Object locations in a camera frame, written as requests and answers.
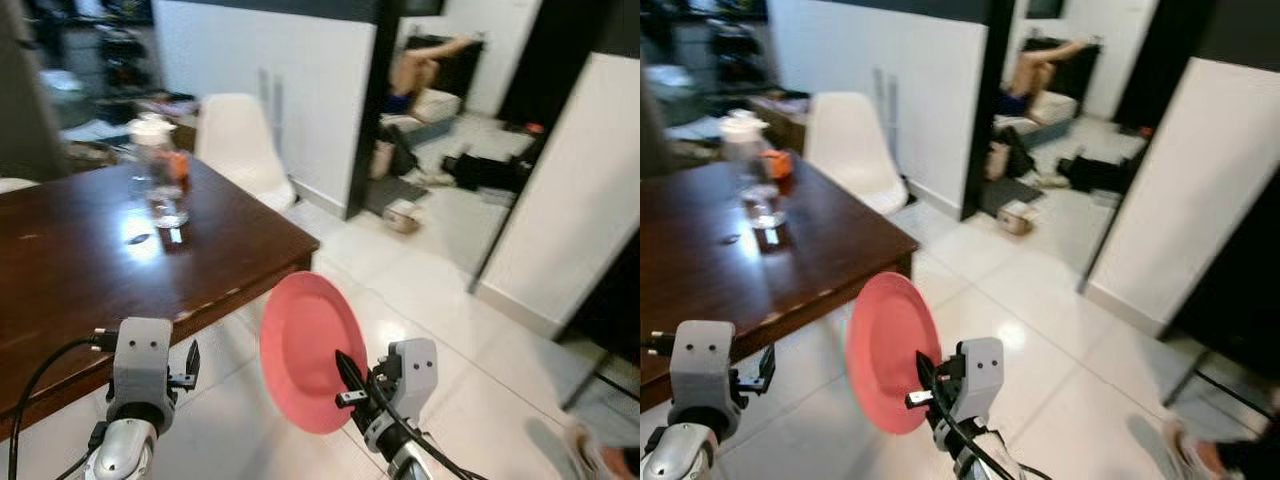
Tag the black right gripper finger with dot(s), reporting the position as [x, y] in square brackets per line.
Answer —
[348, 372]
[927, 372]

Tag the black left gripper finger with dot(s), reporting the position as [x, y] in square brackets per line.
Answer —
[767, 364]
[192, 358]

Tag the pink round plate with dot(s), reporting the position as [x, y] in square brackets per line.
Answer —
[300, 350]
[885, 350]

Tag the round beige container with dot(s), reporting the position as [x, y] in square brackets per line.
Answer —
[402, 217]
[1016, 218]

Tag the person foot in sandal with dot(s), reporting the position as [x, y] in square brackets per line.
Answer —
[1210, 455]
[600, 458]

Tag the small orange object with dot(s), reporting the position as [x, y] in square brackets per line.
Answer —
[778, 168]
[180, 168]

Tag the white plastic chair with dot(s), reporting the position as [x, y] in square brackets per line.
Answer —
[848, 140]
[238, 140]

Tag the upright black bag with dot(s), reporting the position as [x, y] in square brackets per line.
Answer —
[1012, 155]
[402, 155]

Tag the clear pitcher white lid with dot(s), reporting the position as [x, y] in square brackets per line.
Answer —
[155, 135]
[745, 135]

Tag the flat black bag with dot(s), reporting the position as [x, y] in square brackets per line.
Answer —
[490, 172]
[1100, 174]

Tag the tall white panel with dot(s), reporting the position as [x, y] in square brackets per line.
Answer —
[570, 190]
[1190, 190]

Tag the white seat cushion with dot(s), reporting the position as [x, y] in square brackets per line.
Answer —
[1055, 108]
[438, 106]

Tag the white cabinet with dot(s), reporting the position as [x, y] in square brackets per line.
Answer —
[300, 90]
[920, 90]

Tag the seated person bare legs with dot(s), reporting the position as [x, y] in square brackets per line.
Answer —
[415, 70]
[1035, 72]

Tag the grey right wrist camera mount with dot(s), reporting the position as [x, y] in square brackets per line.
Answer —
[982, 375]
[415, 375]

